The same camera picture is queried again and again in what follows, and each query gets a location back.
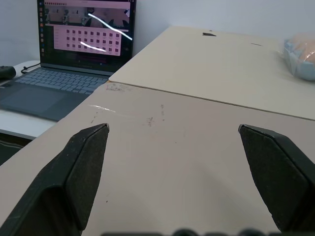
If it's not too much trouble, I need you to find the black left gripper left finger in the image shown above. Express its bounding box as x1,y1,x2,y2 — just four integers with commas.
0,123,110,236

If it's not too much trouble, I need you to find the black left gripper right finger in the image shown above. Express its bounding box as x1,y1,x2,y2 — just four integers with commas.
238,124,315,232

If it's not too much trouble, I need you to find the clear plastic bag with contents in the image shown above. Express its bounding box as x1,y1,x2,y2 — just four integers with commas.
280,31,315,82

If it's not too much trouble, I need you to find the black handheld controller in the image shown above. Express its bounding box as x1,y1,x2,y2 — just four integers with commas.
0,65,16,80

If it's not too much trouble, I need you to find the grey open laptop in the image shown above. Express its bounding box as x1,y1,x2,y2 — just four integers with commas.
0,0,137,122

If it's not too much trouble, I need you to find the black cable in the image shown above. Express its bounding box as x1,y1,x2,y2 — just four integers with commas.
21,62,41,75

